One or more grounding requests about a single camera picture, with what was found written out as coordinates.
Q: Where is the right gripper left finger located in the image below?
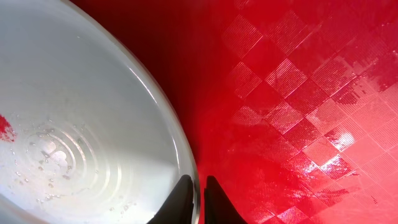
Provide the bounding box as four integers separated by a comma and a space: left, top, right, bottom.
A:
147, 175, 194, 224

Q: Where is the red plastic tray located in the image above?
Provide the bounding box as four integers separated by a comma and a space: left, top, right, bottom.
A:
77, 0, 397, 223

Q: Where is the pale blue plate top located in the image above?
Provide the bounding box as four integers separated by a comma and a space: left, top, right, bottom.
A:
1, 1, 201, 223

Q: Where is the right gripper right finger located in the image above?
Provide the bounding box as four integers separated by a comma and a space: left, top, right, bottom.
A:
204, 175, 247, 224

